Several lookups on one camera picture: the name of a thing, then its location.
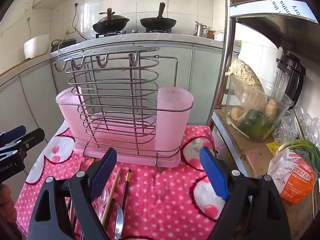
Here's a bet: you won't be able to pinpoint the dark chopstick gold band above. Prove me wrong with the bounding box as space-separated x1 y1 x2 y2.
121 169 132 212

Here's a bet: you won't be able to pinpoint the light brown wooden chopstick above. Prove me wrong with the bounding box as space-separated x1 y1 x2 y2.
101 168 121 226

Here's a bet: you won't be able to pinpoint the clear plastic spoon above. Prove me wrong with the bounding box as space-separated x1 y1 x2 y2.
95 187 108 220

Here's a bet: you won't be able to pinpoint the person's left hand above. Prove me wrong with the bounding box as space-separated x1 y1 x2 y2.
0 185 17 223

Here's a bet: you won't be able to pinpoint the pink polka dot cloth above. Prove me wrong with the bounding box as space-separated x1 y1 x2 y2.
15 124 223 239

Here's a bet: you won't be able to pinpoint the pink plastic drip tray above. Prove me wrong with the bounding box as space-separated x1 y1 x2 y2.
67 113 181 168

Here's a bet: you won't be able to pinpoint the left pink plastic cup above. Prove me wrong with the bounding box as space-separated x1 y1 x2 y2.
55 87 88 143

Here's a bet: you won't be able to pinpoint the pink plastic cup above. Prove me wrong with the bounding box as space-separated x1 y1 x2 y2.
55 87 88 143
155 87 194 157

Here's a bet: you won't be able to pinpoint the right pink plastic cup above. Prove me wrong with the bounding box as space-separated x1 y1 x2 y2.
155 87 194 157

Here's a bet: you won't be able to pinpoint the glass bowl of vegetables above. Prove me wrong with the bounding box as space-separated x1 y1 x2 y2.
225 74 293 142

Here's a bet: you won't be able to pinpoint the napa cabbage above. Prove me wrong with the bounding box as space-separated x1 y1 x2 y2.
225 59 267 112

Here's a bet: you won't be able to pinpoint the orange white snack bag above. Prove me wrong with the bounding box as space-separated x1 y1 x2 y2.
267 148 315 204

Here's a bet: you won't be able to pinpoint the white rice cooker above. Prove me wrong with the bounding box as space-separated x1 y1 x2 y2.
23 34 50 60

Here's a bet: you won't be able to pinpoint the black electric griddle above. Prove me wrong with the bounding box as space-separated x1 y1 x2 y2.
50 38 76 53

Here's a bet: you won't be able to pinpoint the green scallions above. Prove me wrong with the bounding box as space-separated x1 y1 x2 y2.
278 139 319 175

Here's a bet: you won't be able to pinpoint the black blender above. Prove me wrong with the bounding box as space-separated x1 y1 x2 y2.
273 54 306 109

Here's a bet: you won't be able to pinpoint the white container on counter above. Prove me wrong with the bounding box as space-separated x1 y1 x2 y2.
214 30 225 42

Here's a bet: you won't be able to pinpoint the stainless steel kettle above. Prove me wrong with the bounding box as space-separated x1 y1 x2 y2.
194 21 209 37

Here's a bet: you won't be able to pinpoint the black wok with lid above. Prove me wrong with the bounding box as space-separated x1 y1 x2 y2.
92 8 130 34

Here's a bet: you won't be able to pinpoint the gas stove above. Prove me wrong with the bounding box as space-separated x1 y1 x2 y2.
95 28 172 38

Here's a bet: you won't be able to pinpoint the metal shelf rack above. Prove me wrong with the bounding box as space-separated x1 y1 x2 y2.
206 0 320 240

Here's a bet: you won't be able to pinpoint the chrome wire utensil rack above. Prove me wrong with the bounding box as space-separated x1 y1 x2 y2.
53 45 194 167

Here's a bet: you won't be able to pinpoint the black power cable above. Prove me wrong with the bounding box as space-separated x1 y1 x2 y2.
71 3 89 41

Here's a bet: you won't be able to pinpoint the black wok wooden handle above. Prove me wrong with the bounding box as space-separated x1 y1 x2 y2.
140 2 177 33

